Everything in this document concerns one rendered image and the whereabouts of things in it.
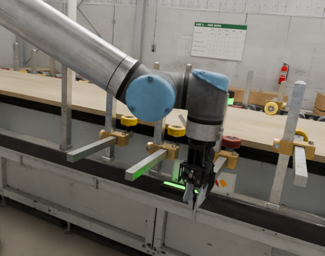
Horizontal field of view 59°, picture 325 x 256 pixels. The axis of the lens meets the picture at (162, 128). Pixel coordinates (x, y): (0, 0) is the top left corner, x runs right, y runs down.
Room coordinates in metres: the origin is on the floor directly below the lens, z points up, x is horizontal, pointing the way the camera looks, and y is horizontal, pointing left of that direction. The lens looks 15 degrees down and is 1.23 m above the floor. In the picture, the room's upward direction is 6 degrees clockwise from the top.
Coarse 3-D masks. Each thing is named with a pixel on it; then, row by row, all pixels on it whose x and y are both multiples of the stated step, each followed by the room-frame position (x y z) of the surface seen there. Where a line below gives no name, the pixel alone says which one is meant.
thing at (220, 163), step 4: (228, 148) 1.15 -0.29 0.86; (220, 156) 1.05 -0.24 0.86; (220, 160) 1.01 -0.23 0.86; (224, 160) 1.01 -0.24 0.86; (216, 164) 0.96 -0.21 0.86; (220, 164) 0.96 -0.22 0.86; (224, 164) 1.00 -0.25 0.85; (216, 168) 0.92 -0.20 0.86; (220, 168) 0.94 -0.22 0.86; (216, 172) 0.89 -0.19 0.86; (220, 172) 0.95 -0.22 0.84; (216, 176) 0.89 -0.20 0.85
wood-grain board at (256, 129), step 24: (0, 72) 2.61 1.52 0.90; (24, 96) 1.68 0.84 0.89; (48, 96) 1.71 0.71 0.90; (72, 96) 1.79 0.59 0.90; (96, 96) 1.88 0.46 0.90; (168, 120) 1.39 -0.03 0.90; (240, 120) 1.57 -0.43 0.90; (264, 120) 1.64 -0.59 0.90; (312, 120) 1.79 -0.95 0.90; (264, 144) 1.15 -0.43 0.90
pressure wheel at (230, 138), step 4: (224, 136) 1.18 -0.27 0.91; (228, 136) 1.19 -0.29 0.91; (232, 136) 1.19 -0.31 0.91; (224, 140) 1.14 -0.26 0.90; (228, 140) 1.13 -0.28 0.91; (232, 140) 1.13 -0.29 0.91; (236, 140) 1.13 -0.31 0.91; (240, 140) 1.14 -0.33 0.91; (224, 144) 1.14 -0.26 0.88; (228, 144) 1.13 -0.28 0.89; (232, 144) 1.12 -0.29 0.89; (236, 144) 1.13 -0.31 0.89; (240, 144) 1.14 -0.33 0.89; (232, 148) 1.12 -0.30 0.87; (236, 148) 1.13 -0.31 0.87
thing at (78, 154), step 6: (126, 132) 1.33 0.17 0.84; (132, 132) 1.36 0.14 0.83; (108, 138) 1.20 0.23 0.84; (114, 138) 1.22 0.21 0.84; (90, 144) 1.10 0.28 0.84; (96, 144) 1.11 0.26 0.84; (102, 144) 1.13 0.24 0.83; (108, 144) 1.17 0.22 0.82; (78, 150) 1.02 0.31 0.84; (84, 150) 1.03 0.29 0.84; (90, 150) 1.06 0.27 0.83; (96, 150) 1.10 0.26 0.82; (72, 156) 0.97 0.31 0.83; (78, 156) 0.99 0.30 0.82; (84, 156) 1.03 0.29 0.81; (72, 162) 0.97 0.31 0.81
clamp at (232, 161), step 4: (216, 152) 1.06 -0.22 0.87; (220, 152) 1.06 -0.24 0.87; (224, 152) 1.07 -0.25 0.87; (228, 152) 1.08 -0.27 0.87; (216, 156) 1.06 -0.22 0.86; (224, 156) 1.04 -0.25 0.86; (228, 156) 1.04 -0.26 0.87; (232, 156) 1.03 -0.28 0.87; (236, 156) 1.04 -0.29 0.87; (216, 160) 1.06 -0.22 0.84; (228, 160) 1.04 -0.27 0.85; (232, 160) 1.03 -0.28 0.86; (236, 160) 1.03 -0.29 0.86; (228, 164) 1.04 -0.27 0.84; (232, 164) 1.03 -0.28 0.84; (236, 164) 1.04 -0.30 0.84; (232, 168) 1.03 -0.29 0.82
